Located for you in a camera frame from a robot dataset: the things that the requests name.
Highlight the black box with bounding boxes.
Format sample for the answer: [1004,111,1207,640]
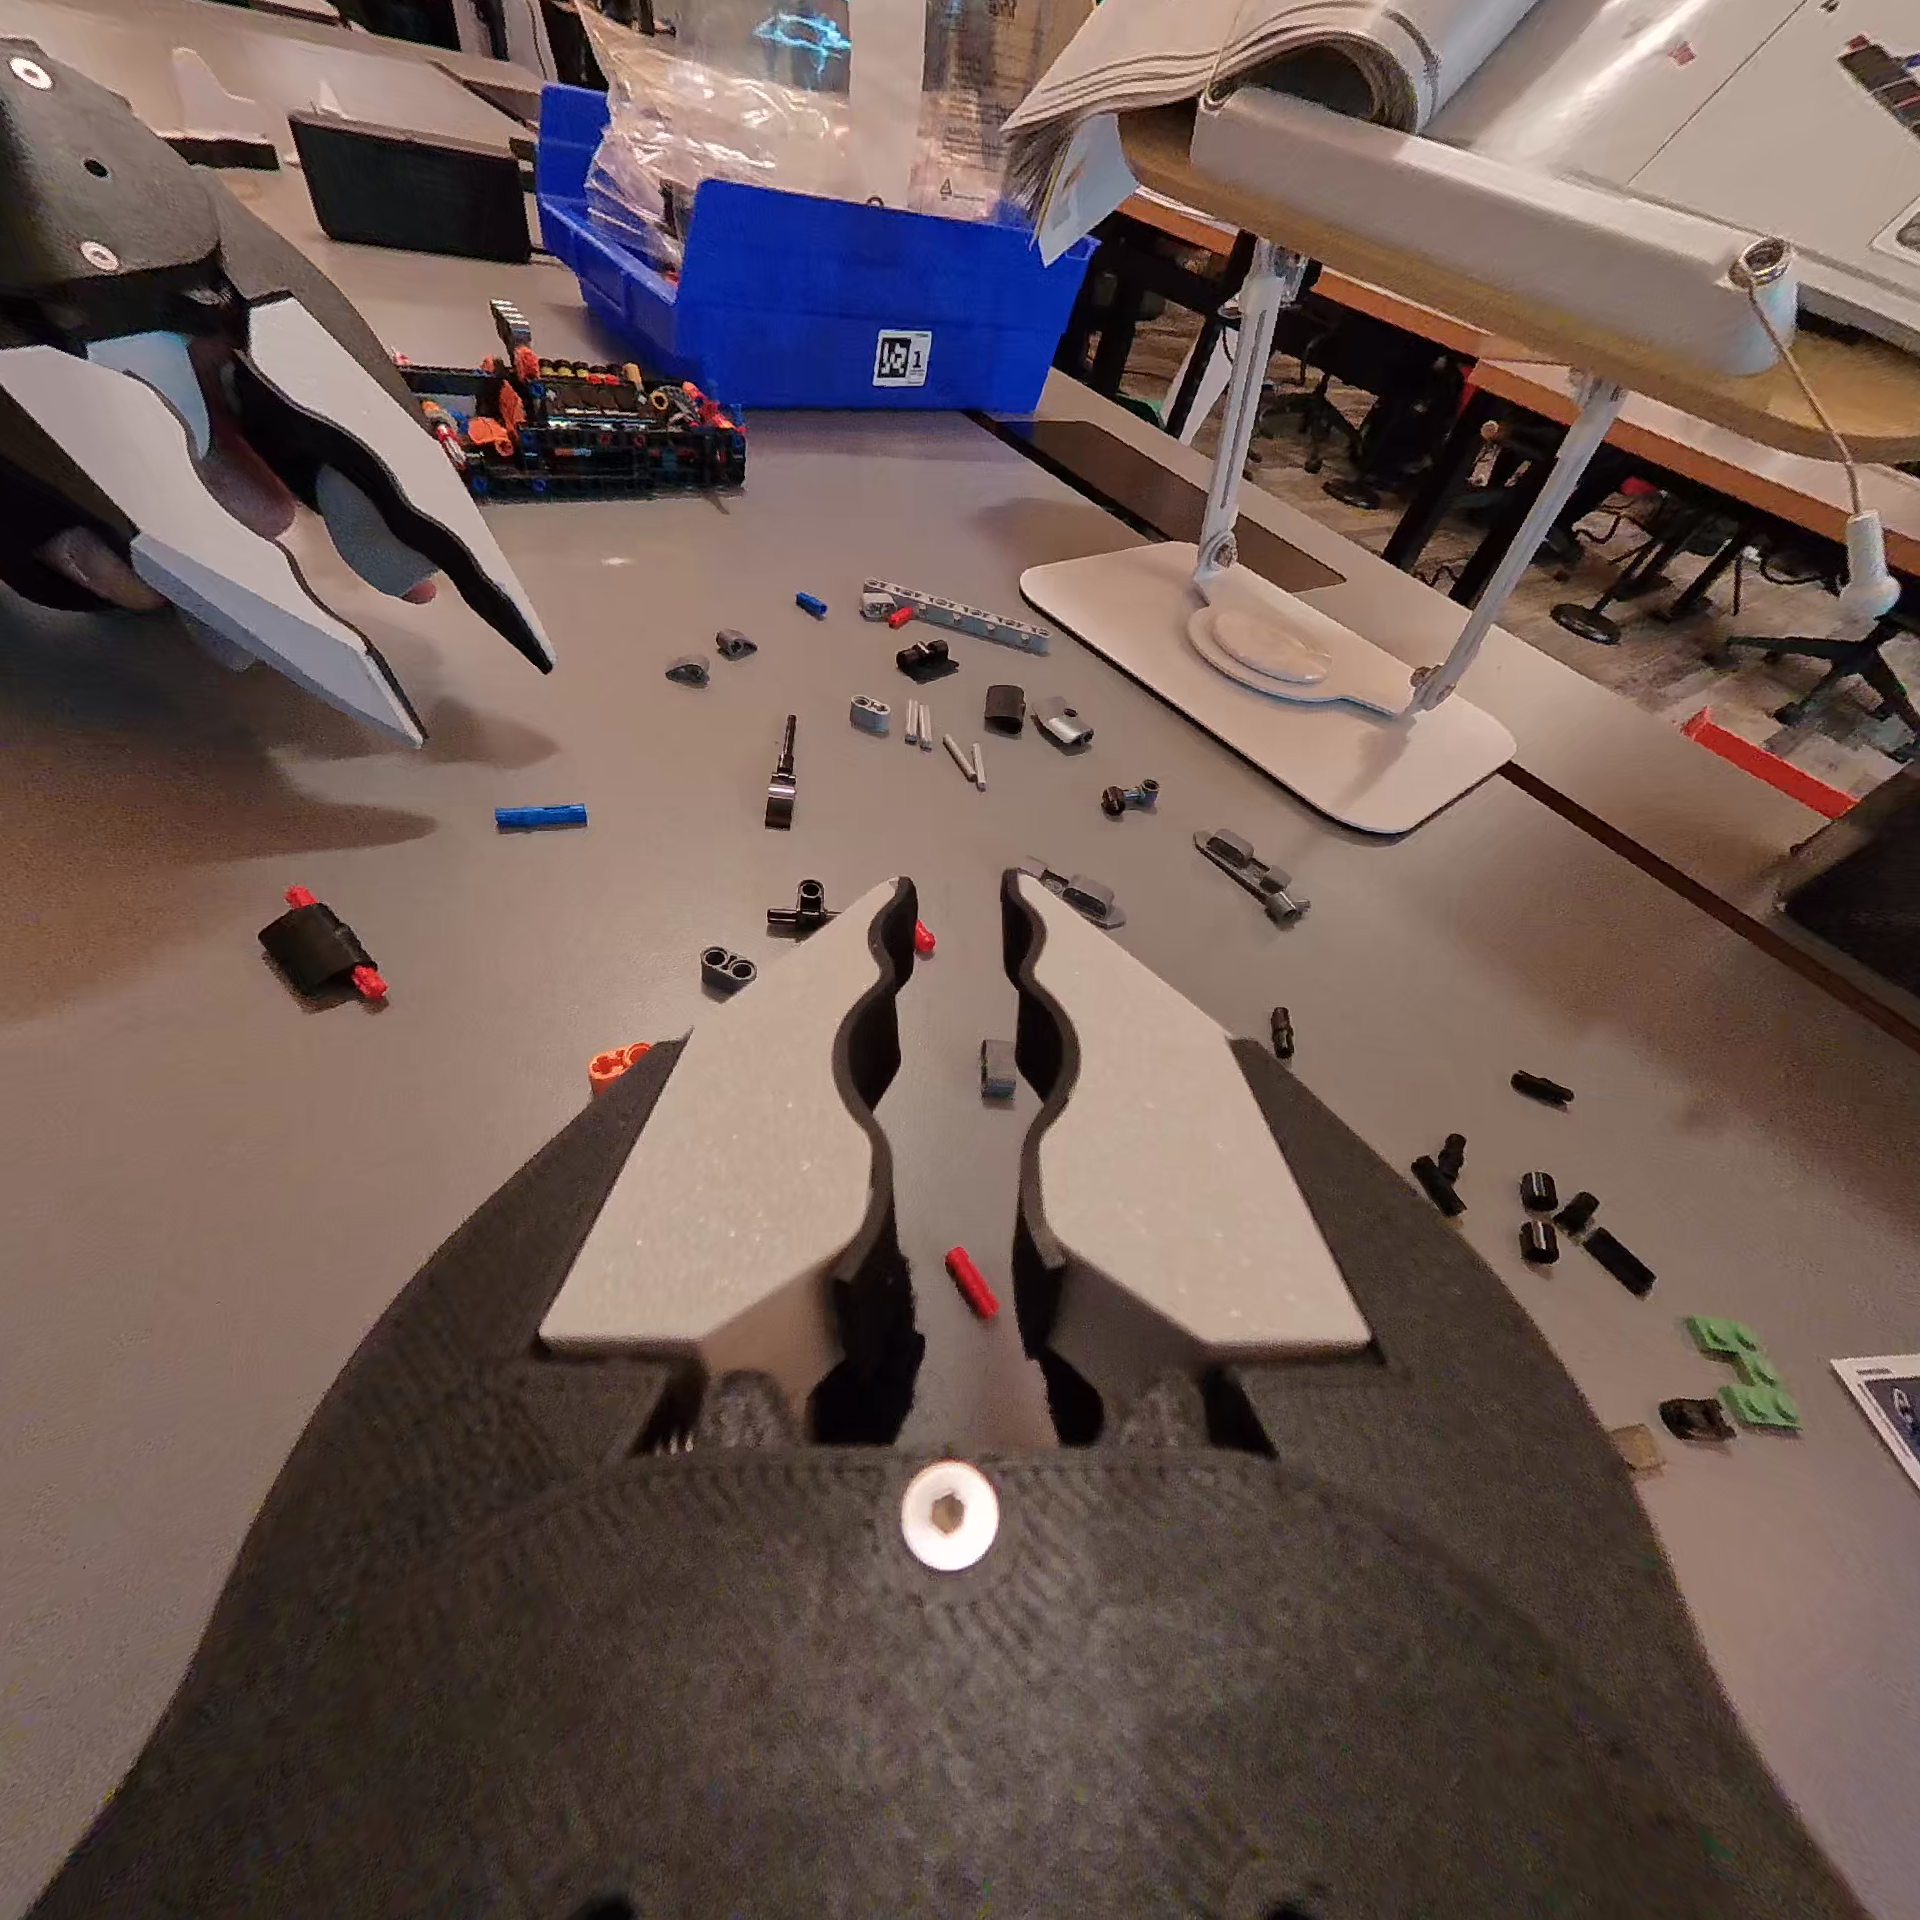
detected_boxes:
[287,110,536,268]

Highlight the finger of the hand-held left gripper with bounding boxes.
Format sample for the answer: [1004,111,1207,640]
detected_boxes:
[231,296,557,672]
[0,342,430,748]

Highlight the lego instruction booklet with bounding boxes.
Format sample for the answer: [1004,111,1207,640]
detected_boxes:
[996,0,1920,355]

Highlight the dark grey flat lego assembly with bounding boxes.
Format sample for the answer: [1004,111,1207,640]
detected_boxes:
[1191,825,1311,925]

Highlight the red bar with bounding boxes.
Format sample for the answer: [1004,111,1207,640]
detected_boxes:
[1679,704,1863,820]

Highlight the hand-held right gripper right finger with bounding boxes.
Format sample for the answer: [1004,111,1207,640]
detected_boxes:
[998,865,1376,1452]

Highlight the wooden edged background desk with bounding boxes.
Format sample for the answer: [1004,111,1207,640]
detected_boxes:
[1102,187,1920,579]

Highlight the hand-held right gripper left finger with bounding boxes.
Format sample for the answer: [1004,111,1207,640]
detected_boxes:
[536,872,920,1445]

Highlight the group of black lego pins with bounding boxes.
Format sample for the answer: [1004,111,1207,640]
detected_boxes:
[1267,1005,1659,1297]

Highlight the pile of clear plastic bags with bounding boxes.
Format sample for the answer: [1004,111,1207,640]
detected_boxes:
[574,0,1057,295]

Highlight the blue storage bin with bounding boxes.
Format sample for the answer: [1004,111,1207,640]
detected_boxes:
[535,81,1100,412]

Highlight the partly built lego model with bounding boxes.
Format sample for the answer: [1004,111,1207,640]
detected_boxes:
[396,295,750,501]

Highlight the white book stand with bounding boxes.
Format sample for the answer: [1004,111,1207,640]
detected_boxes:
[1017,81,1920,837]

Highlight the person's left hand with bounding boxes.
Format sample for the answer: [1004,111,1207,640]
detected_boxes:
[207,432,313,543]

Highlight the white page holder cord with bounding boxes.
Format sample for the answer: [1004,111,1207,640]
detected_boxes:
[1733,239,1905,624]

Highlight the grey lego beam with red pin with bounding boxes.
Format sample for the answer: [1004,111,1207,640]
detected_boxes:
[856,580,1054,659]

